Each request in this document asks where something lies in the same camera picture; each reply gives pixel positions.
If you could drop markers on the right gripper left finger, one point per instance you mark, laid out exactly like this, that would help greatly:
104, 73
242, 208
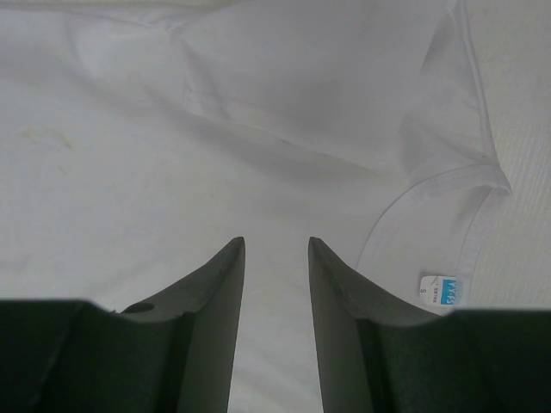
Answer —
171, 352

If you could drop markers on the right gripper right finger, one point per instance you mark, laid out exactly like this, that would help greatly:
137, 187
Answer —
377, 353

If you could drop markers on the white t shirt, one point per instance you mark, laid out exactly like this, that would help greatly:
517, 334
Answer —
135, 142

